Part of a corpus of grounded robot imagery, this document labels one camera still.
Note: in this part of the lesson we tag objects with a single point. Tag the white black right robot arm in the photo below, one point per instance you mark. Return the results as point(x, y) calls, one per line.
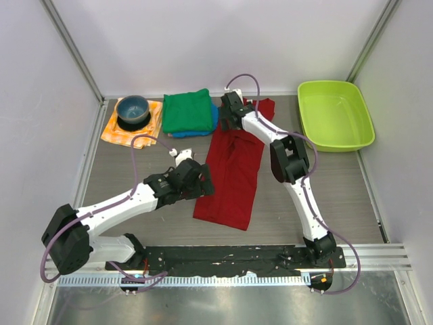
point(289, 166)

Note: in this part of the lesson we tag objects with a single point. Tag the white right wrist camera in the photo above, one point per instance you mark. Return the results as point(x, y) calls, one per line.
point(236, 90)

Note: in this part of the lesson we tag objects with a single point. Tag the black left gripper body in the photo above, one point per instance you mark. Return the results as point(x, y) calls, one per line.
point(191, 191)

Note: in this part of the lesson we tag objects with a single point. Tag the blue folded t-shirt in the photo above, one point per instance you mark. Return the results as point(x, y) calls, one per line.
point(195, 131)

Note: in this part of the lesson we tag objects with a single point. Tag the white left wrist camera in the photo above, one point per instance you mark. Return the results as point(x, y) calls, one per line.
point(180, 156)

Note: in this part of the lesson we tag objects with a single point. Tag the white slotted cable duct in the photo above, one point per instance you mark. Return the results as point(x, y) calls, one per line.
point(250, 279)

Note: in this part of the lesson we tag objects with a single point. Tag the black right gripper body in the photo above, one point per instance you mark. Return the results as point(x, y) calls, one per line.
point(224, 114)

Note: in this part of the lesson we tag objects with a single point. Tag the right aluminium frame post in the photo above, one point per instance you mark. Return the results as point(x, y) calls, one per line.
point(372, 40)

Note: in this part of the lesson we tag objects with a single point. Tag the left aluminium frame post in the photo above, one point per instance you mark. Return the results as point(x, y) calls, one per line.
point(59, 25)

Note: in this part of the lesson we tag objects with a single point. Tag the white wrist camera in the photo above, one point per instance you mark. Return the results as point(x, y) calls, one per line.
point(236, 90)
point(180, 156)

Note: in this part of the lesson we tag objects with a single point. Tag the blue ceramic bowl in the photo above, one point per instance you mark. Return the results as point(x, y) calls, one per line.
point(133, 109)

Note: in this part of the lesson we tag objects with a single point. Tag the green folded t-shirt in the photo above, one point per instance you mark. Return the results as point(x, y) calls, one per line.
point(186, 109)

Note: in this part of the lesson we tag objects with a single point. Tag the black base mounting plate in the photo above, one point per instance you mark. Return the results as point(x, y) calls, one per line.
point(229, 261)

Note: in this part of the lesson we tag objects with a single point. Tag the red t-shirt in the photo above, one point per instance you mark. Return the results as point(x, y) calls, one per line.
point(234, 159)

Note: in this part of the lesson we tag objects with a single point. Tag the lime green plastic tub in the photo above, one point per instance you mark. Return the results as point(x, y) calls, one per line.
point(334, 116)

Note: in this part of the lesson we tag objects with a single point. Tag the black saucer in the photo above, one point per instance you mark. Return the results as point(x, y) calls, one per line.
point(133, 125)

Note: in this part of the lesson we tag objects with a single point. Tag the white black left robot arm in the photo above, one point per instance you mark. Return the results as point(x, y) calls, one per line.
point(74, 237)

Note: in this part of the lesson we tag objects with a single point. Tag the orange checkered cloth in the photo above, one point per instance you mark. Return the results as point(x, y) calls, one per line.
point(114, 134)

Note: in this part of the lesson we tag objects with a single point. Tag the aluminium frame post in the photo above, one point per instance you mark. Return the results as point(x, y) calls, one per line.
point(372, 40)
point(59, 25)

